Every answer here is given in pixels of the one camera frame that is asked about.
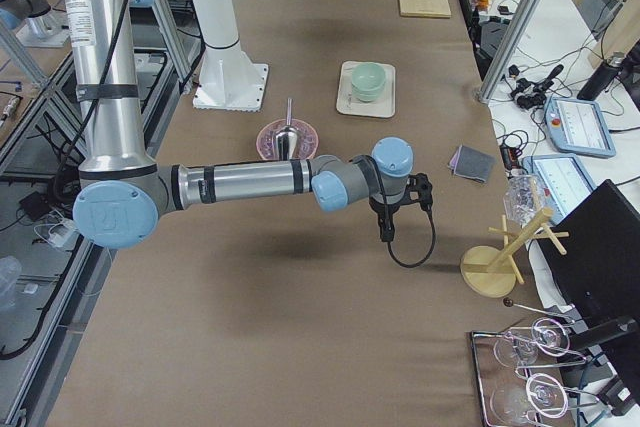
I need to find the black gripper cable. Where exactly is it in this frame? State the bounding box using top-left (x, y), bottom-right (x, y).
top-left (369, 156), bottom-right (437, 268)

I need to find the pink bowl with ice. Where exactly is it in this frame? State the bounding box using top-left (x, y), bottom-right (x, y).
top-left (256, 118), bottom-right (319, 160)

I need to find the green bowl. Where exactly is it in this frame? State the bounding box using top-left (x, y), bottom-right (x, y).
top-left (353, 93), bottom-right (379, 103)
top-left (351, 84), bottom-right (384, 97)
top-left (351, 62), bottom-right (386, 92)

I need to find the aluminium frame post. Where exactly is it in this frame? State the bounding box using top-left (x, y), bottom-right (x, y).
top-left (477, 0), bottom-right (541, 105)

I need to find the black water bottle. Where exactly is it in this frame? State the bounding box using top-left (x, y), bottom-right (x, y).
top-left (577, 52), bottom-right (626, 101)

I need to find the green bowl on tray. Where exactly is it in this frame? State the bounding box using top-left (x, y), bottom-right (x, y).
top-left (353, 93), bottom-right (379, 103)

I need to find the grey folded cloth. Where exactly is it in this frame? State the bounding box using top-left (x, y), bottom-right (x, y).
top-left (448, 145), bottom-right (495, 183)

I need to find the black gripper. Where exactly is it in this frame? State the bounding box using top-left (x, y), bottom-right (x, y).
top-left (369, 173), bottom-right (433, 242)

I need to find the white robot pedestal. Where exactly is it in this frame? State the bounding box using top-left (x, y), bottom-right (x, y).
top-left (192, 0), bottom-right (269, 112)

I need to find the steel ice scoop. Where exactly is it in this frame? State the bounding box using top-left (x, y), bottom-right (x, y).
top-left (273, 97), bottom-right (301, 161)

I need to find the blue teach pendant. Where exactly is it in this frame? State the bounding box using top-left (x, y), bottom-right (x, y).
top-left (544, 97), bottom-right (616, 158)
top-left (523, 154), bottom-right (596, 224)

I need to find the black monitor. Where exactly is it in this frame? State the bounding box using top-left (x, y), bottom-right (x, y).
top-left (552, 178), bottom-right (640, 343)

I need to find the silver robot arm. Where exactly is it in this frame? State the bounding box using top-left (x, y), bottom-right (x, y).
top-left (65, 0), bottom-right (433, 249)

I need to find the cream rabbit tray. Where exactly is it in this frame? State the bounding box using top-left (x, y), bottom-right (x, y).
top-left (336, 61), bottom-right (396, 118)

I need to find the wooden cutting board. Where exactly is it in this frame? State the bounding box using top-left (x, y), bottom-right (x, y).
top-left (398, 0), bottom-right (451, 18)

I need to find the wooden mug tree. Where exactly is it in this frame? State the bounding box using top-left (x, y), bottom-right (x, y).
top-left (460, 207), bottom-right (570, 298)

